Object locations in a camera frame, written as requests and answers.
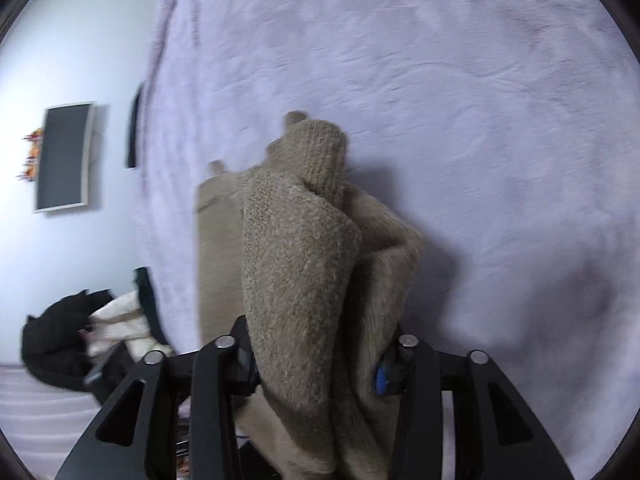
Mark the olive brown knit sweater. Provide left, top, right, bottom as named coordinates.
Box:
left=195, top=112, right=423, bottom=479

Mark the black clothing pile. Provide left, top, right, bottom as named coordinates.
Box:
left=21, top=268, right=171, bottom=403

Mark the cream cloth on pile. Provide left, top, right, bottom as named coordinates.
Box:
left=87, top=290, right=174, bottom=362

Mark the orange flower decoration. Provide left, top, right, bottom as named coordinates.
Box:
left=20, top=128, right=43, bottom=182

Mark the lavender embossed bed blanket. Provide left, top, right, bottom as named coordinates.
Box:
left=1, top=0, right=639, bottom=479

